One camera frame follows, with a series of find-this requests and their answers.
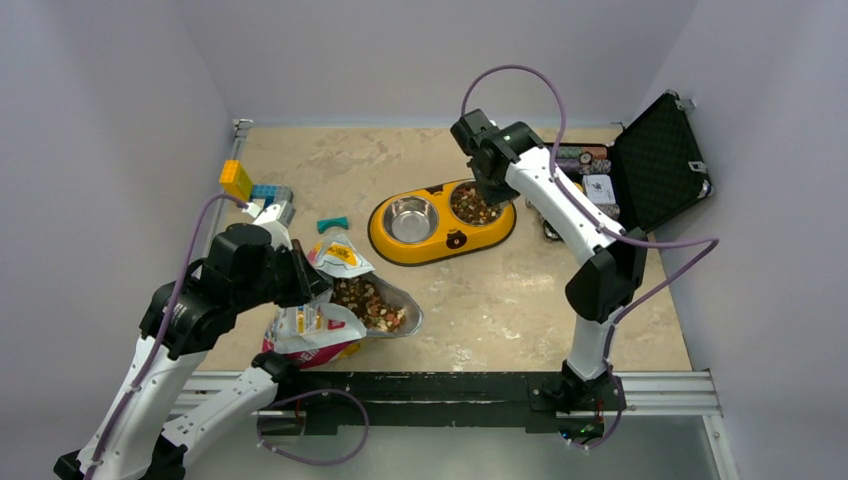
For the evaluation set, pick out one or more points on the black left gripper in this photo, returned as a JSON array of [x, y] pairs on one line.
[[308, 281]]

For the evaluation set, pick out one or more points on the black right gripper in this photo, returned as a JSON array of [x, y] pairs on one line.
[[493, 196]]

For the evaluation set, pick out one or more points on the white yellow pet food bag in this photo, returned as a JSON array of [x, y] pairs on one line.
[[359, 306]]

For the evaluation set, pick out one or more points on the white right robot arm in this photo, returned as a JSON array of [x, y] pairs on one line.
[[514, 161]]

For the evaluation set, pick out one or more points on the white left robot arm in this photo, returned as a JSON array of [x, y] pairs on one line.
[[247, 266]]

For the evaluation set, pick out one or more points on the yellow double pet bowl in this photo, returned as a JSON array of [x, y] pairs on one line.
[[436, 223]]

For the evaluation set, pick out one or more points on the teal arch block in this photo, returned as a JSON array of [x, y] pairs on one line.
[[324, 225]]

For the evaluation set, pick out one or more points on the blue toy brick base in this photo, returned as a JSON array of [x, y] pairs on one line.
[[270, 194]]

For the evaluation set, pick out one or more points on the yellow toy brick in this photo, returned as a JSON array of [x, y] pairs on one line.
[[235, 180]]

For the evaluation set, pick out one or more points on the white card box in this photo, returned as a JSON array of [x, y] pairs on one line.
[[599, 189]]

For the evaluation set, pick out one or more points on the black poker chip case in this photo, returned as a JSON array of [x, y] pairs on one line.
[[655, 165]]

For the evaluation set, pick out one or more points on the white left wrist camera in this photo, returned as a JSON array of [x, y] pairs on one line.
[[279, 214]]

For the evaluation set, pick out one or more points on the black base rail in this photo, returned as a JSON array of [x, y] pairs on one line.
[[522, 400]]

